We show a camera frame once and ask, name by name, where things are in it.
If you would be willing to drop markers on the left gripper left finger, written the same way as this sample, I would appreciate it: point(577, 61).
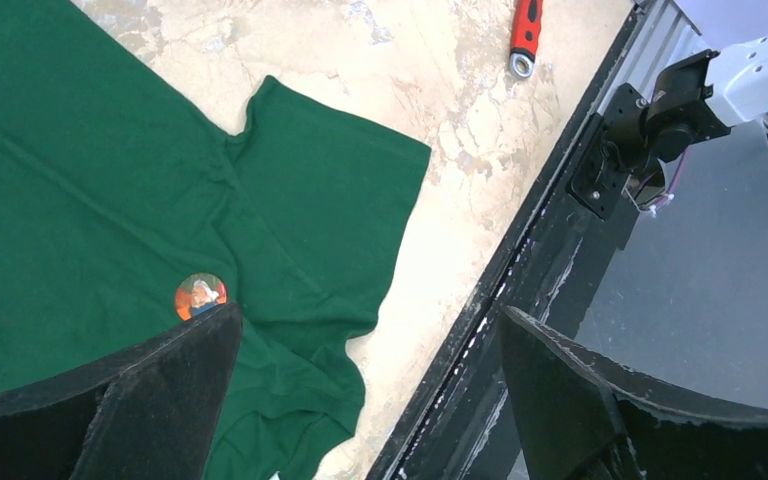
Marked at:
point(149, 411)

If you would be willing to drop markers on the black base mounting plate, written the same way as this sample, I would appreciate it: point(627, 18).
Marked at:
point(460, 423)

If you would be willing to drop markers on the aluminium frame rail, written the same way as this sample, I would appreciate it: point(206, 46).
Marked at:
point(662, 35)

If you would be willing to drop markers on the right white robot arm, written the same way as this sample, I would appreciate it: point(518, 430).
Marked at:
point(695, 100)

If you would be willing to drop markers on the orange round brooch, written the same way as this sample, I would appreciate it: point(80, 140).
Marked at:
point(198, 293)

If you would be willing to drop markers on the red handled adjustable wrench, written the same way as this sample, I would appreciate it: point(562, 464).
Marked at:
point(525, 32)

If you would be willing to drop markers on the green t-shirt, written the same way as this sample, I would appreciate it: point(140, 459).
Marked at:
point(116, 191)

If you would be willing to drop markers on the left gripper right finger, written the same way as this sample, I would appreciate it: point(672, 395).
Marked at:
point(581, 415)

